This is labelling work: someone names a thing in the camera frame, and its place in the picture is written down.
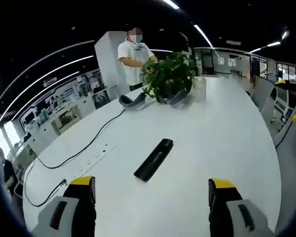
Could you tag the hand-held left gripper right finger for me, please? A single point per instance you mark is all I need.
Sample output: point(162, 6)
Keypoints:
point(222, 209)

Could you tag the table socket strip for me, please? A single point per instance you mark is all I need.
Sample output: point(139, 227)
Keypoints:
point(93, 164)

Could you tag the white display counter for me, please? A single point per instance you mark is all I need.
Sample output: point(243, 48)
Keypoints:
point(69, 118)

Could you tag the green potted plant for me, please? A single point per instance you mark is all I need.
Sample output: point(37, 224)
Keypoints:
point(170, 71)

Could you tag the white office chair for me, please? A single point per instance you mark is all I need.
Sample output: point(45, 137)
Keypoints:
point(262, 93)

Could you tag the black remote control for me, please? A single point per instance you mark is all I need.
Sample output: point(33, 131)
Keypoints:
point(154, 160)

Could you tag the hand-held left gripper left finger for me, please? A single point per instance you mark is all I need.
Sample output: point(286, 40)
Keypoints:
point(79, 209)

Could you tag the grey u-shaped headset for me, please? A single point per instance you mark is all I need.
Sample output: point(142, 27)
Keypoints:
point(132, 102)
point(178, 97)

